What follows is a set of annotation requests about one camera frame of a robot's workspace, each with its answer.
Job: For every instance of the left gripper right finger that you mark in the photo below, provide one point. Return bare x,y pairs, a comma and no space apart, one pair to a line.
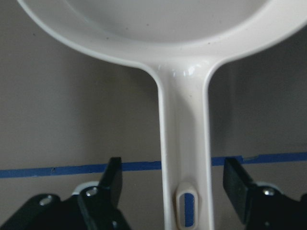
259,205

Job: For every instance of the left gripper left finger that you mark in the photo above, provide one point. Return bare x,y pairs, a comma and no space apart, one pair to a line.
99,203

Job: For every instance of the white plastic dustpan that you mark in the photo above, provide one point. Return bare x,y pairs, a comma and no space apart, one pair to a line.
180,43

